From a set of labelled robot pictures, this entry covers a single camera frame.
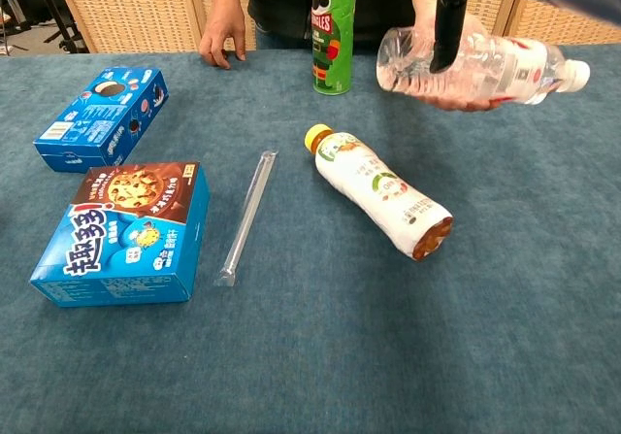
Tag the person's left hand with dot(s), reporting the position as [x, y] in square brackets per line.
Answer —
[468, 107]

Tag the person's right hand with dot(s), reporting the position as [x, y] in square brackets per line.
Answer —
[223, 26]

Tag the clear plastic water bottle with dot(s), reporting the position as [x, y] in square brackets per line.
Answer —
[504, 72]

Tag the person's torso black jacket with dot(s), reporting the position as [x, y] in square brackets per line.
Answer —
[281, 2]

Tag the white tea bottle yellow cap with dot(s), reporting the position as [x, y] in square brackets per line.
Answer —
[378, 196]

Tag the green Pringles chips can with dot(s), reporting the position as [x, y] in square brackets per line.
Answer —
[335, 41]

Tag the black tripod stand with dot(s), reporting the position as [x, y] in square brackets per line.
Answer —
[73, 44]

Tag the large blue Oreo box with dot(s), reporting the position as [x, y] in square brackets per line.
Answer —
[97, 123]

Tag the clear wrapped drinking straw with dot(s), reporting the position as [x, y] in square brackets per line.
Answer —
[250, 210]

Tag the blue brown chocolate cookie box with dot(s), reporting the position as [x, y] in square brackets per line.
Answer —
[121, 240]

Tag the blue felt table mat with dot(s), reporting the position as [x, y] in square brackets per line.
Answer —
[339, 356]

